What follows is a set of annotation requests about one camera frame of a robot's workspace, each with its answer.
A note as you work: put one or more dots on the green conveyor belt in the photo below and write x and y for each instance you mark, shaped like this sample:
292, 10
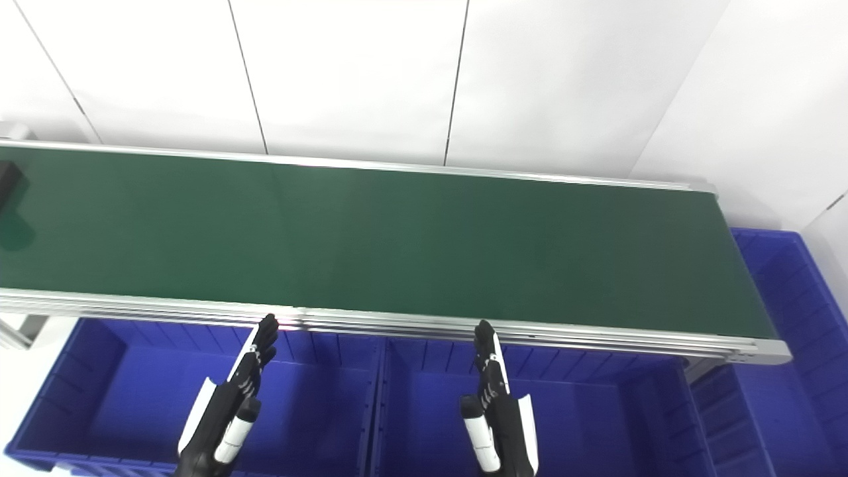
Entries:
530, 338

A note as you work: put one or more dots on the blue plastic bin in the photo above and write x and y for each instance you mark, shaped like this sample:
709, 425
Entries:
132, 397
596, 417
788, 384

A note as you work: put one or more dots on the aluminium conveyor support leg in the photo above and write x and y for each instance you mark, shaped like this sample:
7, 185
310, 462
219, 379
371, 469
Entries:
702, 368
23, 331

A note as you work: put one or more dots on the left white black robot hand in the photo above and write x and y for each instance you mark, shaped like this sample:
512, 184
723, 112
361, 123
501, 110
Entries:
222, 411

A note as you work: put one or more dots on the black cylindrical part with base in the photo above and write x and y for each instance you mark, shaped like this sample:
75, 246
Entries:
8, 180

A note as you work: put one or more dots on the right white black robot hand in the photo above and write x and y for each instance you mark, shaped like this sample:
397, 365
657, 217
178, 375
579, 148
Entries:
500, 424

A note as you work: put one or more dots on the grey conveyor end housing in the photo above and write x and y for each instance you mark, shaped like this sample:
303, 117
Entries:
12, 131

